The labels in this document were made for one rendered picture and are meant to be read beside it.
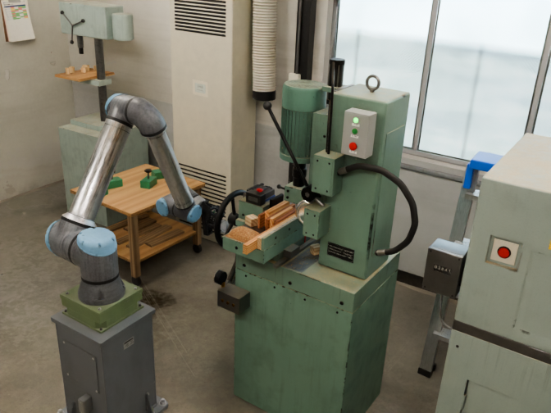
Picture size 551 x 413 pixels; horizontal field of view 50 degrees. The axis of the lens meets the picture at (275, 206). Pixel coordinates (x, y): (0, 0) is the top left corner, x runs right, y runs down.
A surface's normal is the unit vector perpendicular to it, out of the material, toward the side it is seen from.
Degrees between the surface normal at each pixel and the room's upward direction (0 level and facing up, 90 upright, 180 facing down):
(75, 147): 90
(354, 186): 90
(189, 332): 0
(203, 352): 0
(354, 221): 90
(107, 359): 90
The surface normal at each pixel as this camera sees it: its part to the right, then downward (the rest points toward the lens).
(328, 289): -0.56, 0.32
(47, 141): 0.83, 0.25
